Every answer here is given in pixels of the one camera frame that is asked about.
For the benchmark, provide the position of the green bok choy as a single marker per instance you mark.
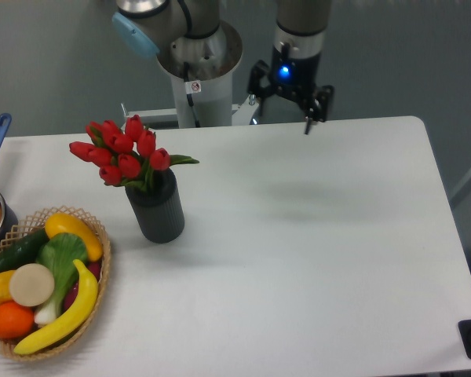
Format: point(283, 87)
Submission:
point(57, 256)

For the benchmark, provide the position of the woven wicker basket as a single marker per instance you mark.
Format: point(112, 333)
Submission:
point(34, 222)

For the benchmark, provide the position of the orange fruit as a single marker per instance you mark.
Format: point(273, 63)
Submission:
point(16, 321)

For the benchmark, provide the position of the beige round disc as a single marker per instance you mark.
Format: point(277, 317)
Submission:
point(31, 285)

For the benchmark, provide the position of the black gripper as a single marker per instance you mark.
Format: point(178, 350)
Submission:
point(295, 80)

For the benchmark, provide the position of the purple red vegetable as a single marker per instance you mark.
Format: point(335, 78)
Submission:
point(94, 268)

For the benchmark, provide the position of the yellow banana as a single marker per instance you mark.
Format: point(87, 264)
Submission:
point(69, 321)

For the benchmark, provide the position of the dark grey ribbed vase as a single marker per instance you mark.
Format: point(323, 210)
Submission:
point(159, 214)

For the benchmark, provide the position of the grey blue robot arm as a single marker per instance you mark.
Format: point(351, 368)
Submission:
point(148, 27)

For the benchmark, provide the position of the green cucumber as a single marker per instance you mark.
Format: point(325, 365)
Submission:
point(23, 251)

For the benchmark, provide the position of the red tulip bouquet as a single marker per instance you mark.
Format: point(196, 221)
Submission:
point(127, 157)

